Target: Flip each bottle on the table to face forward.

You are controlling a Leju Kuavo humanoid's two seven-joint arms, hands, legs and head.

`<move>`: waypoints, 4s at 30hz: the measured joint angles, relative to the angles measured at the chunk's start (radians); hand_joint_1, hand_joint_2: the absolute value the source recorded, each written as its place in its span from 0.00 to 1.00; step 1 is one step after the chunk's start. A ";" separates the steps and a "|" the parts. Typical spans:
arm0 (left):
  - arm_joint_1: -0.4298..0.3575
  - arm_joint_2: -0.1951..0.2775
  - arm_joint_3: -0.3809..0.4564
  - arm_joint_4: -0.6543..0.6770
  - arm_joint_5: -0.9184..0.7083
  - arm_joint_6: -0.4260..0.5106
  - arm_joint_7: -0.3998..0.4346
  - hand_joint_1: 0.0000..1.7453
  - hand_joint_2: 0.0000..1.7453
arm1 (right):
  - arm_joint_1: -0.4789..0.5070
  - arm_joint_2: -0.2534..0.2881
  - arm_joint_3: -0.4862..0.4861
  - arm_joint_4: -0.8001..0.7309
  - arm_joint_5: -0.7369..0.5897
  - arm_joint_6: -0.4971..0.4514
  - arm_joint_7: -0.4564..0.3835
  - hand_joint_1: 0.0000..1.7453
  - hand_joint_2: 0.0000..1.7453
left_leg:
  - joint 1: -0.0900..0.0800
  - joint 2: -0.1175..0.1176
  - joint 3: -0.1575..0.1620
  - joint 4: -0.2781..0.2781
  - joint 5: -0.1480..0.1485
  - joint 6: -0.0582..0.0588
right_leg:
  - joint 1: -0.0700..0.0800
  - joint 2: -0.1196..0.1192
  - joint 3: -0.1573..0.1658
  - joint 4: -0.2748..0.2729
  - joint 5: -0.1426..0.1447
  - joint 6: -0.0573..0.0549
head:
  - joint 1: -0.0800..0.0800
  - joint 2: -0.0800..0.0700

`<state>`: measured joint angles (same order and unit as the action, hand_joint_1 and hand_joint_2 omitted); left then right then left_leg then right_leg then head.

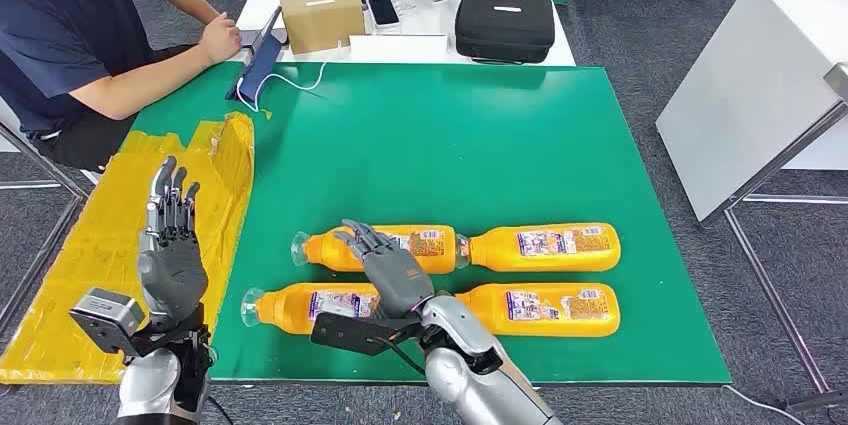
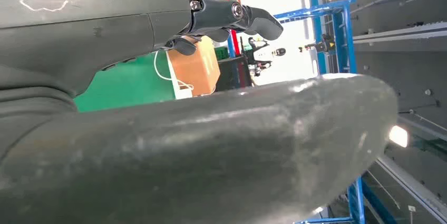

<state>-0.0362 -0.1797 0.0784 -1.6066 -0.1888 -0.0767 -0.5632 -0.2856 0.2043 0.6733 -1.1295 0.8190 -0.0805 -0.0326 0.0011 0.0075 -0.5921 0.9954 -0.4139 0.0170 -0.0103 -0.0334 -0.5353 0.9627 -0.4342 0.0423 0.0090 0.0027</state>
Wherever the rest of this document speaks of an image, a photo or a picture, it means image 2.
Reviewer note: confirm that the green plastic crate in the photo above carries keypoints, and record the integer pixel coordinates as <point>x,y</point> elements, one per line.
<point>221,53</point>

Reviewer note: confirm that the white and black machine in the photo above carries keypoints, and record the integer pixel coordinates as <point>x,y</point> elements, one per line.
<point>267,54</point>

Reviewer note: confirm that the blue metal shelf rack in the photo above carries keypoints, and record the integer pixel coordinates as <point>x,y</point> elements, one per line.
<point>344,41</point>

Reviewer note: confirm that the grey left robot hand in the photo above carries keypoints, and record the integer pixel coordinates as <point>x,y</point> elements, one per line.
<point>87,23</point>

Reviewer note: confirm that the brown cardboard box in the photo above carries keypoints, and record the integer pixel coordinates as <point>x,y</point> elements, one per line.
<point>195,68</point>

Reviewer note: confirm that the green table mat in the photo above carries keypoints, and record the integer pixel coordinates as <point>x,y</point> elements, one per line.
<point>129,82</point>

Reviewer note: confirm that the small ceiling light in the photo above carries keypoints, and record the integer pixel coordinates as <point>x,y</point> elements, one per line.
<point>398,136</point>

